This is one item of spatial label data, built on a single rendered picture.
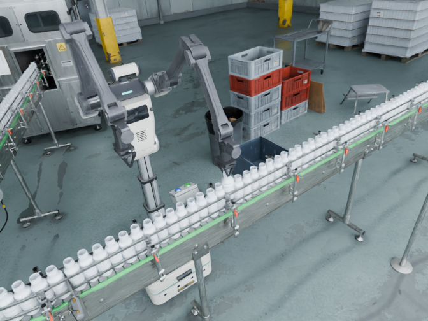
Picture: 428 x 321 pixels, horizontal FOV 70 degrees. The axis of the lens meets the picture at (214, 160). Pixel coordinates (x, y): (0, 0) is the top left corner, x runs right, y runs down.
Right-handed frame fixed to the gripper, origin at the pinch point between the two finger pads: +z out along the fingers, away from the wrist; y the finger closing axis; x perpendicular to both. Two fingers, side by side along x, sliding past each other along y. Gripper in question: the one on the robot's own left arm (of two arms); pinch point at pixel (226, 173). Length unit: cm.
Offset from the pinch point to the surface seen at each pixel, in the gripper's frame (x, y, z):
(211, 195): 11.9, -3.3, 6.0
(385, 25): -617, 269, 46
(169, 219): 36.2, -3.1, 8.1
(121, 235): 58, 0, 7
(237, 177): -7.5, 0.0, 5.9
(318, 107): -302, 175, 109
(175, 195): 25.0, 12.0, 9.2
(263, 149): -71, 49, 36
